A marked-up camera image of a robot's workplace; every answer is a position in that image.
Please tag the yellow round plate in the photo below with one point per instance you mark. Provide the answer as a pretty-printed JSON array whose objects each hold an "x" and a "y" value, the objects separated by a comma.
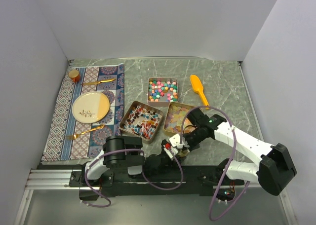
[{"x": 90, "y": 107}]

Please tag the round wooden jar lid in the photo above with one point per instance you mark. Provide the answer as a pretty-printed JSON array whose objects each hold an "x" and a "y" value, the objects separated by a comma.
[{"x": 183, "y": 153}]

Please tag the gold fork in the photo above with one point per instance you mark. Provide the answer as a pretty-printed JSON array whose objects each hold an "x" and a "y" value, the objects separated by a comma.
[{"x": 76, "y": 136}]

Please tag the gold knife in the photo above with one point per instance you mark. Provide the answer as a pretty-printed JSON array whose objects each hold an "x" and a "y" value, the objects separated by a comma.
[{"x": 98, "y": 82}]

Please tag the pink tin of star candies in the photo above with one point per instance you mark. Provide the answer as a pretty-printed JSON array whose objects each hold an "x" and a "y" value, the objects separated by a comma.
[{"x": 162, "y": 91}]

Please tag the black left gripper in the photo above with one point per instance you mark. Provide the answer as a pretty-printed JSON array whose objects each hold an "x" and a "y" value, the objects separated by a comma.
[{"x": 173, "y": 166}]

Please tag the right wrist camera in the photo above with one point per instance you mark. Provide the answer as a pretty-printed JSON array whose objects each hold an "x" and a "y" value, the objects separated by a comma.
[{"x": 178, "y": 142}]

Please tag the orange cup with lid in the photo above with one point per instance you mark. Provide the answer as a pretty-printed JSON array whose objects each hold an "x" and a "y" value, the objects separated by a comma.
[{"x": 74, "y": 75}]

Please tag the gold tin of lollipops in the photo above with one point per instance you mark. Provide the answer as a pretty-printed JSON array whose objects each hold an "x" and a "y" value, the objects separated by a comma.
[{"x": 141, "y": 120}]

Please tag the aluminium rail frame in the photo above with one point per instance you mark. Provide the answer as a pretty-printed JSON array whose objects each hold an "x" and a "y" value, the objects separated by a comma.
[{"x": 157, "y": 142}]

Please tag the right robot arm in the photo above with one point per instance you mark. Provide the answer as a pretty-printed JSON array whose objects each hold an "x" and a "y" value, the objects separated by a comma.
[{"x": 271, "y": 166}]

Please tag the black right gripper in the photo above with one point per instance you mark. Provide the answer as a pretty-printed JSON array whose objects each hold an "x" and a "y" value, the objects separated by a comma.
[{"x": 190, "y": 147}]

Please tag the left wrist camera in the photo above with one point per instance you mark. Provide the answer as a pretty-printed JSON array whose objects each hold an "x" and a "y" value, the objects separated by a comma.
[{"x": 169, "y": 149}]

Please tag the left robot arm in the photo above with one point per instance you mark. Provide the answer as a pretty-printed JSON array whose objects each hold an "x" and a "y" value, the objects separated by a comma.
[{"x": 123, "y": 153}]

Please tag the yellow plastic scoop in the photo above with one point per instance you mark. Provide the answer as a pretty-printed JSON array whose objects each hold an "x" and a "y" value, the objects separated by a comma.
[{"x": 197, "y": 87}]

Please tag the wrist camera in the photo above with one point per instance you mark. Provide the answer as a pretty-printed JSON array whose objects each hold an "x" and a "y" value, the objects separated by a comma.
[
  {"x": 169, "y": 149},
  {"x": 178, "y": 142}
]

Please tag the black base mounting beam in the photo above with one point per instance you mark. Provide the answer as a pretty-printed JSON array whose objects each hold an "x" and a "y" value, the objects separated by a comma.
[{"x": 199, "y": 180}]

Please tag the yellow tin of popsicle candies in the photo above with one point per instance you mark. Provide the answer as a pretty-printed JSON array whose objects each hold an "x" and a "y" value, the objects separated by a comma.
[{"x": 175, "y": 115}]

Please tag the patterned mandala placemat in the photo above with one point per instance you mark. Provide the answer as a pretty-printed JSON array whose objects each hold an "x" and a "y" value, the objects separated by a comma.
[{"x": 57, "y": 148}]

